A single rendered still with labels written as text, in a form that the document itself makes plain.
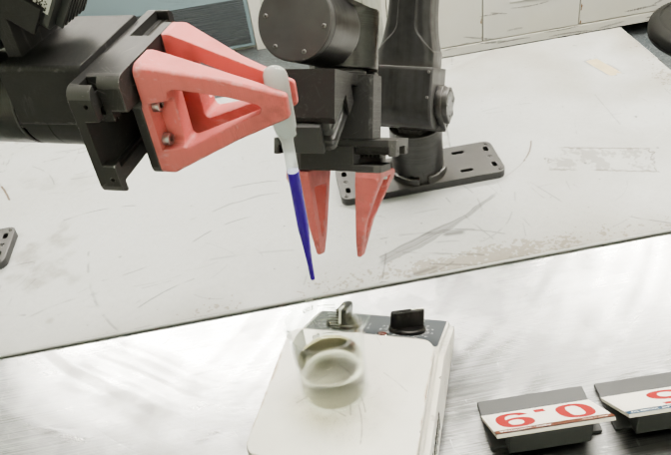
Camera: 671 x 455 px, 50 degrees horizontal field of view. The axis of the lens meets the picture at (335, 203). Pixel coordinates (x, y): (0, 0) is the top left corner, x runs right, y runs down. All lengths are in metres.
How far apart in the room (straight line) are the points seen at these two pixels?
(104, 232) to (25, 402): 0.25
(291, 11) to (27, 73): 0.19
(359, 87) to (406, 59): 0.23
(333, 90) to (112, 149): 0.16
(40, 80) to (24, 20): 0.03
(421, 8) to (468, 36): 2.29
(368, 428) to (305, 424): 0.05
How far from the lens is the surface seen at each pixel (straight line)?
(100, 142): 0.40
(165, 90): 0.39
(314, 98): 0.50
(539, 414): 0.61
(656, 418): 0.63
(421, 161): 0.84
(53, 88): 0.41
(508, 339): 0.69
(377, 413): 0.53
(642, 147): 0.95
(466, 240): 0.79
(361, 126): 0.56
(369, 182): 0.56
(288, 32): 0.52
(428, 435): 0.54
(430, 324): 0.65
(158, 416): 0.68
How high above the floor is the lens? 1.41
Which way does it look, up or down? 37 degrees down
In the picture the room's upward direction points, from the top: 9 degrees counter-clockwise
